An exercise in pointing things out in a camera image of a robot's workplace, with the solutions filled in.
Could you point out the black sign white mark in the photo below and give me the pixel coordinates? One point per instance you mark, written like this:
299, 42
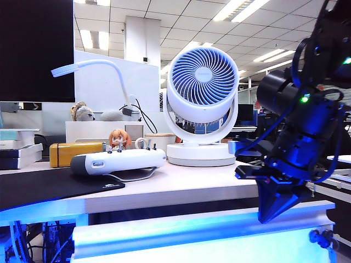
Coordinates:
32, 106

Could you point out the white round desk fan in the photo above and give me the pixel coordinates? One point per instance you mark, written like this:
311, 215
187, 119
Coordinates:
201, 79

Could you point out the small black computer monitor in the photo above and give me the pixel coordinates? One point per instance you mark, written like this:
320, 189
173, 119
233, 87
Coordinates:
245, 112

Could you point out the white canister wooden lid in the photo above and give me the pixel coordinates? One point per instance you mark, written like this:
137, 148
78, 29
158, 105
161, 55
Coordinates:
159, 141

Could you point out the black flight case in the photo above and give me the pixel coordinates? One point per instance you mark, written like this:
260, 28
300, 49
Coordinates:
342, 191

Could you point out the orange haired anime figurine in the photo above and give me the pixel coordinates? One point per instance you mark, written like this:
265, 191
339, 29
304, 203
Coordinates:
118, 138

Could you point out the light blue box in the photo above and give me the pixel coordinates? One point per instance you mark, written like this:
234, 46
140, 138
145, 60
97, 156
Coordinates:
11, 134

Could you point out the cream brown plush toy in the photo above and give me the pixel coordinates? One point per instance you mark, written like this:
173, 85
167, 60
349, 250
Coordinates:
81, 112

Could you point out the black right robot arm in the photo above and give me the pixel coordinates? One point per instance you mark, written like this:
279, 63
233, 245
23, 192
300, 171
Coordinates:
326, 54

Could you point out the grey plush toy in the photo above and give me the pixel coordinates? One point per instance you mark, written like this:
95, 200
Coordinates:
111, 115

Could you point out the white partition panel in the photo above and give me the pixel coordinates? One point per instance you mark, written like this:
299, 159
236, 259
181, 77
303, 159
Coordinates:
96, 87

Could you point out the white gooseneck desk lamp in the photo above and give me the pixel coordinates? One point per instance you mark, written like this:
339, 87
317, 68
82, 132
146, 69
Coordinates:
90, 63

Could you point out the white desk drawer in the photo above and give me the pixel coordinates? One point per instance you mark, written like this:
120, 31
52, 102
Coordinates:
192, 241

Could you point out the stacked books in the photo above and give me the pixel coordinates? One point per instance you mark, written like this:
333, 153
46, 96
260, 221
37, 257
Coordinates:
24, 157

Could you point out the white desk organizer shelf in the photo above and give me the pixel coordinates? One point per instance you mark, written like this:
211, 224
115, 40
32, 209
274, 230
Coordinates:
93, 131

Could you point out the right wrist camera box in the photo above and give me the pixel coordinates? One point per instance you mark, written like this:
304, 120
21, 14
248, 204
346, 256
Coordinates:
237, 146

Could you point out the black mouse mat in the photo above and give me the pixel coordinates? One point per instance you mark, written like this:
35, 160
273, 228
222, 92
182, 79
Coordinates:
41, 189

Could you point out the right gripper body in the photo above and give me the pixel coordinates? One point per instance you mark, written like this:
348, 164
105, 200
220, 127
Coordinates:
285, 175

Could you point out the white book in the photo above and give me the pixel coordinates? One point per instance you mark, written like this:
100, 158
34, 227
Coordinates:
11, 144

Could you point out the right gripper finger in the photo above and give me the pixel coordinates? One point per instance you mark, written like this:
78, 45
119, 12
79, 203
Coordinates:
266, 202
288, 201

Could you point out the ceiling light panel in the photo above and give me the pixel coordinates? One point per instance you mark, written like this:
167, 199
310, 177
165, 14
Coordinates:
274, 55
238, 11
93, 39

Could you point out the grey metal bracket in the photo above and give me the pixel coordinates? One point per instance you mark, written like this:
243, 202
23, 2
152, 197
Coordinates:
11, 107

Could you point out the large black monitor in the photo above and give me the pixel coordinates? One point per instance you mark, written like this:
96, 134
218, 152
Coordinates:
35, 49

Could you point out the white grey remote controller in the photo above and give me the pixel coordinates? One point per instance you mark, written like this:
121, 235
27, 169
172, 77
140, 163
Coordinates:
120, 161

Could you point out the white desk leg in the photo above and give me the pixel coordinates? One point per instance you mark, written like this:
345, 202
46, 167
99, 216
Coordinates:
81, 220

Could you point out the yellow rectangular tin box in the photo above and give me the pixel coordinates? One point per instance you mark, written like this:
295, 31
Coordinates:
76, 153

